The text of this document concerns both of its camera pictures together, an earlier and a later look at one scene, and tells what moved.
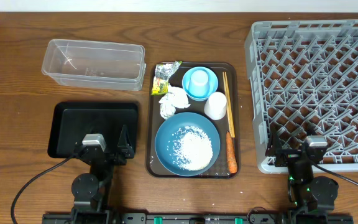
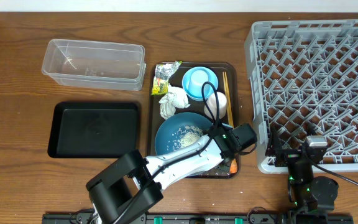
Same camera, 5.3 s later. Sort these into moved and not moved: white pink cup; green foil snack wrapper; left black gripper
Moved: left black gripper
Not moved: green foil snack wrapper; white pink cup
